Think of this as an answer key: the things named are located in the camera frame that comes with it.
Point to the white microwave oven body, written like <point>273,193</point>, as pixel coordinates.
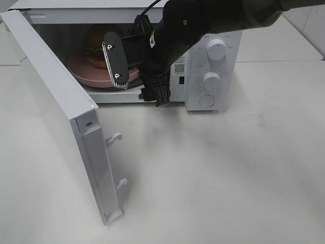
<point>62,26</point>

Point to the upper white power knob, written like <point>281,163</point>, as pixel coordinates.
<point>216,49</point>

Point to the glass microwave turntable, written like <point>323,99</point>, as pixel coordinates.
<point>132,85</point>

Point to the white microwave door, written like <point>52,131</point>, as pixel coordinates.
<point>69,113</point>

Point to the round white door button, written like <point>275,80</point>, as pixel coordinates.
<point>207,101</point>

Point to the white warning label sticker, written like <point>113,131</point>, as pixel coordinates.
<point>179,66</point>

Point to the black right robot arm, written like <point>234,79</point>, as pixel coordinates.
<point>188,21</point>

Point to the toy burger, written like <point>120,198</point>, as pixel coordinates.
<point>93,40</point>

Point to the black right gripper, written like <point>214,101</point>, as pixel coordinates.
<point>148,49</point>

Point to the pink round plate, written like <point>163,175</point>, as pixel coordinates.
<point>87,74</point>

